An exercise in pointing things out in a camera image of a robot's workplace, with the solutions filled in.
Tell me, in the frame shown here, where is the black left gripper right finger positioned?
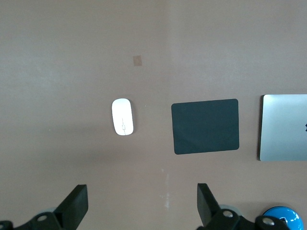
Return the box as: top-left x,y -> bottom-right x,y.
197,183 -> 221,228

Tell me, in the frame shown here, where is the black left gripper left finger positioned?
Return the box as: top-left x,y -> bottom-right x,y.
53,184 -> 89,230

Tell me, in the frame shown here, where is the white computer mouse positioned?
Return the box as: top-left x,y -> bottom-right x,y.
111,97 -> 134,136

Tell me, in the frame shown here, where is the black mouse pad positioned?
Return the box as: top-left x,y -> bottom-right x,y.
171,98 -> 240,155

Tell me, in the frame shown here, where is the blue desk lamp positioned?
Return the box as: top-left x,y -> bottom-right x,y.
262,206 -> 303,230

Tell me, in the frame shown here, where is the silver laptop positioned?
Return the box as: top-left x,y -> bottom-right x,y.
258,94 -> 307,162

